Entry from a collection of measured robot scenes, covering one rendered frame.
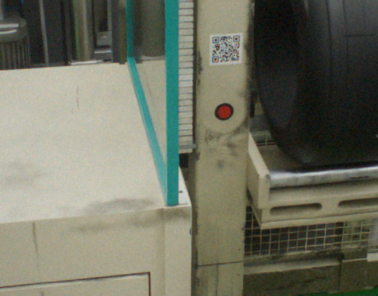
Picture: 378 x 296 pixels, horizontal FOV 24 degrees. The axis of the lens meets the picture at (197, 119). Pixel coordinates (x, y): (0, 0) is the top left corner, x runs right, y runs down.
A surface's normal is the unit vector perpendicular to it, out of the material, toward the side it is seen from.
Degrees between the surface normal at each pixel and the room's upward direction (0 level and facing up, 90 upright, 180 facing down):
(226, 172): 90
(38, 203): 0
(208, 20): 90
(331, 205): 90
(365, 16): 56
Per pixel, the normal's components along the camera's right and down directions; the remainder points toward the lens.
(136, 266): 0.18, 0.46
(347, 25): 0.15, -0.07
